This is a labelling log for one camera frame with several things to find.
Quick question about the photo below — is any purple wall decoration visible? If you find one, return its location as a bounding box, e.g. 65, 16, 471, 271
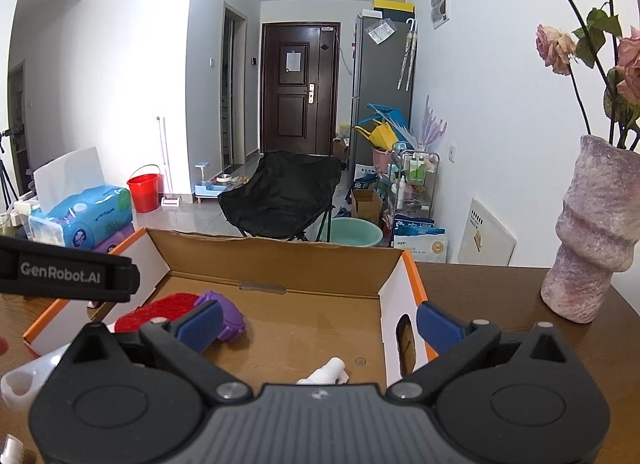
422, 93, 449, 151

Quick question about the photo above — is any white nasal spray bottle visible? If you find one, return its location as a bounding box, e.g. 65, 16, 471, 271
294, 356, 350, 386

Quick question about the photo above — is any yellow and black box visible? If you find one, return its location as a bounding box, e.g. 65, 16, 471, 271
373, 0, 417, 17

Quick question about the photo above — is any black folding chair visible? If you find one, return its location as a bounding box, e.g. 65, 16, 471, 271
217, 151, 337, 243

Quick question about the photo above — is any white folded umbrella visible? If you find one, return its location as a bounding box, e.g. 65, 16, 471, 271
397, 18, 418, 91

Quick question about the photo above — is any pink stone vase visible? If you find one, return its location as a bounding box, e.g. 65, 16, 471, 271
540, 134, 640, 324

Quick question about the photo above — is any green plastic basin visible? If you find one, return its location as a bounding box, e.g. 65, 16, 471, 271
329, 216, 385, 247

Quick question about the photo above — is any blue tissue pack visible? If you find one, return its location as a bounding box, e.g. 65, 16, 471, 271
28, 146, 134, 249

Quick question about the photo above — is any white flat board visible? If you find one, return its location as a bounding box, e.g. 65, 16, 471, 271
457, 198, 518, 267

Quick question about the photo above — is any red plastic bucket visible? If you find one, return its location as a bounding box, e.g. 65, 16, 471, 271
126, 163, 162, 213

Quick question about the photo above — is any blue plastic dustpan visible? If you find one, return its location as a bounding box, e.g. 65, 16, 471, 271
367, 103, 416, 145

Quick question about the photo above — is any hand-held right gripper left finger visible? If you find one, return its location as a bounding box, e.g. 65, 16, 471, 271
59, 300, 252, 406

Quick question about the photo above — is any white mop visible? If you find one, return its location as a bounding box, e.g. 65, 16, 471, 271
156, 116, 181, 209

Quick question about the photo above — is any grey refrigerator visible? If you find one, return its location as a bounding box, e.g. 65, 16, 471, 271
348, 12, 420, 189

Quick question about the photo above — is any pet water fountain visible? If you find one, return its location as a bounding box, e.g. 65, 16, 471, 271
194, 161, 236, 203

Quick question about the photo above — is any red and white lint brush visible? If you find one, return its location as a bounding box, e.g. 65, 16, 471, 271
0, 292, 201, 414

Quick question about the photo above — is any small brown cardboard box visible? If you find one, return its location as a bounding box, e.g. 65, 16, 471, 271
351, 188, 384, 225

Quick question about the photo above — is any purple ridged lid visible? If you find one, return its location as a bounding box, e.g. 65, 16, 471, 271
193, 289, 248, 343

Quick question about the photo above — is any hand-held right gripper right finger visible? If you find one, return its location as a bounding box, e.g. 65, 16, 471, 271
386, 301, 584, 406

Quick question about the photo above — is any red cardboard box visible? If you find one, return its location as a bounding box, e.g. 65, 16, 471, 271
22, 227, 430, 388

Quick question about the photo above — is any blue and white sack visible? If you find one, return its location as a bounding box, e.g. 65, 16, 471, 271
392, 216, 449, 264

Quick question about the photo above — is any metal rolling cart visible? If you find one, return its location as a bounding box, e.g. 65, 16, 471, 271
389, 141, 441, 225

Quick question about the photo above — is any clear bag on refrigerator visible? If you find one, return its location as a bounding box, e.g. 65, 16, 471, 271
367, 18, 396, 45

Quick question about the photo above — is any pink plastic bucket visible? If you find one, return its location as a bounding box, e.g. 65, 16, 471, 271
372, 146, 394, 175

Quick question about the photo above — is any dark brown entrance door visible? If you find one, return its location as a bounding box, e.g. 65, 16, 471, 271
259, 21, 342, 165

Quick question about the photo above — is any purple tissue pack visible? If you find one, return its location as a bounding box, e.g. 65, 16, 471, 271
92, 223, 136, 255

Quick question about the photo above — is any yellow watering can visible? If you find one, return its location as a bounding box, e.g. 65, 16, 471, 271
353, 122, 396, 151

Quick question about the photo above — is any black tripod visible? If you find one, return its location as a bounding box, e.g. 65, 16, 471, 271
0, 126, 25, 211

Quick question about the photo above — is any bunch of dried pink roses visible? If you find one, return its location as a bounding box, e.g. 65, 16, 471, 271
464, 0, 640, 151

